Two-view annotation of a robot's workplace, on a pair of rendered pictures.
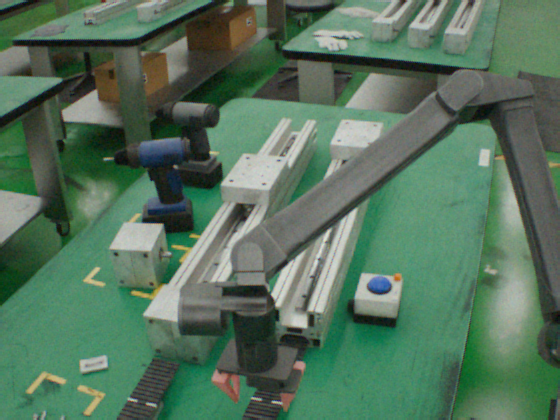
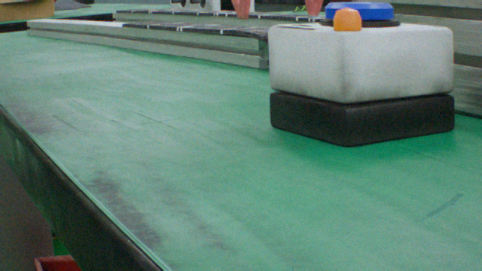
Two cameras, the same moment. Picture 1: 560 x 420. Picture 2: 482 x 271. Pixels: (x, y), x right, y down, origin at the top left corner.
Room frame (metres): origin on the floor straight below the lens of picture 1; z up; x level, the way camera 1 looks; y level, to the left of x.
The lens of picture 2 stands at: (1.19, -0.57, 0.87)
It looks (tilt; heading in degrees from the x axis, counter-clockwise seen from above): 11 degrees down; 135
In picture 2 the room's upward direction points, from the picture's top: 2 degrees counter-clockwise
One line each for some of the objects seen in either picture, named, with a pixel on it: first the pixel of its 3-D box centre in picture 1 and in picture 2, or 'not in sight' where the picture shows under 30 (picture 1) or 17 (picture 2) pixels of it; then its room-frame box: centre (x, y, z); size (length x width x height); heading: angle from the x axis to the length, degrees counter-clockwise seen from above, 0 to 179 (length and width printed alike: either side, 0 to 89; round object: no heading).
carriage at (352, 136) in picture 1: (357, 144); not in sight; (1.44, -0.22, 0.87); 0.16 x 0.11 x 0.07; 163
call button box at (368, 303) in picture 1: (374, 298); (373, 73); (0.90, -0.17, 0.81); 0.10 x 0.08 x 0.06; 73
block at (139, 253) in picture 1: (145, 255); not in sight; (1.06, 0.27, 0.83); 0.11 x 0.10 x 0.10; 82
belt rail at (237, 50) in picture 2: not in sight; (111, 33); (0.17, 0.18, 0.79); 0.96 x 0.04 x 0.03; 163
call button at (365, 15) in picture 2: (379, 285); (360, 18); (0.90, -0.18, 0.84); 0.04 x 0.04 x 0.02
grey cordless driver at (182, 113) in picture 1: (184, 142); not in sight; (1.48, 0.23, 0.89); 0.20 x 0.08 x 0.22; 67
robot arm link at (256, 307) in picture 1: (249, 316); not in sight; (0.64, 0.04, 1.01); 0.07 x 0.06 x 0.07; 86
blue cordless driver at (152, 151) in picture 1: (150, 186); not in sight; (1.24, 0.28, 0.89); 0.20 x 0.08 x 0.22; 96
